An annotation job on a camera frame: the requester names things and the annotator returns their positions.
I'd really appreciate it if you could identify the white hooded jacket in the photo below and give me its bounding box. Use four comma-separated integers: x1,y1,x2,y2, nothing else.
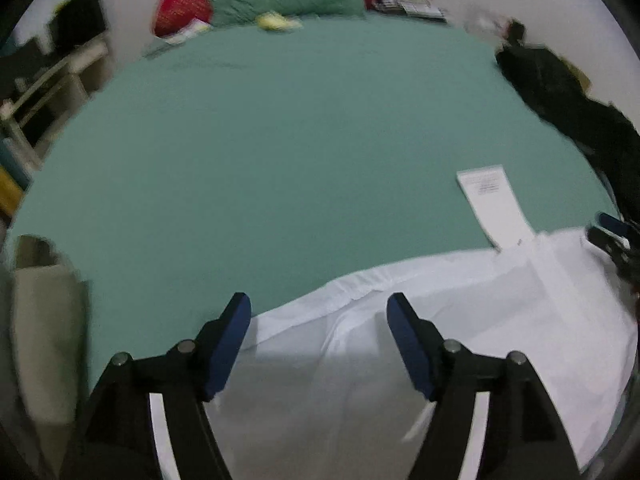
150,227,638,480

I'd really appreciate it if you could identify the white paper sheet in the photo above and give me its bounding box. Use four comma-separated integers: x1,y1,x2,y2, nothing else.
456,164,535,252

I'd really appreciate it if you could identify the bed with green sheet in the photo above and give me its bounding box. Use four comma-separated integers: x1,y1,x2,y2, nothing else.
0,10,626,411

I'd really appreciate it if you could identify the olive folded garment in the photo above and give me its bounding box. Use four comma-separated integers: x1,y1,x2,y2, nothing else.
10,235,92,426

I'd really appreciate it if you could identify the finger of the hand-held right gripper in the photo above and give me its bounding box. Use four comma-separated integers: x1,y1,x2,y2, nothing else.
586,226,632,262
597,212,640,243

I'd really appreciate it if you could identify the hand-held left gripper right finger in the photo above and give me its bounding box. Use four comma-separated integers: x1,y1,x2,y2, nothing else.
386,292,581,480

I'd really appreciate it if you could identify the black computer tower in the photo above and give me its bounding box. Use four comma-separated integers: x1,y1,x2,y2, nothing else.
50,0,108,54

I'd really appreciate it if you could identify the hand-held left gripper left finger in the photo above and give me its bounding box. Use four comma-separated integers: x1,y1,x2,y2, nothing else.
60,292,252,480

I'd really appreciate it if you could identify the small yellow packet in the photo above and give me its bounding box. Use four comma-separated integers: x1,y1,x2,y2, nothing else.
256,11,302,32

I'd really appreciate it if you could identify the white paper pack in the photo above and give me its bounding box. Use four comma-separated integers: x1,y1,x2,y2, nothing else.
165,19,212,44

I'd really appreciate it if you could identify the stack of books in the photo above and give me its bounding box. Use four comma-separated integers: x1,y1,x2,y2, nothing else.
372,0,448,23

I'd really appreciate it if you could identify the black clothes pile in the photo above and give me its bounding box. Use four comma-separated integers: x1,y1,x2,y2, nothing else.
495,45,640,211

